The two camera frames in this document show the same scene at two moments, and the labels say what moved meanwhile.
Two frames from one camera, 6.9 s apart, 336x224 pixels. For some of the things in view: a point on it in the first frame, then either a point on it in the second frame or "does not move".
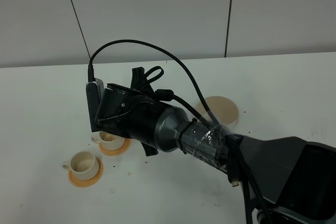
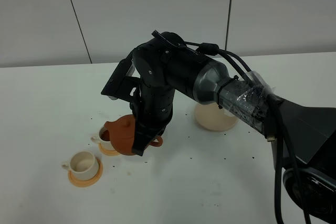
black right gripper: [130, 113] to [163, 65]
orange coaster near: [87, 183] does not move
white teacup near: [82, 164] does not move
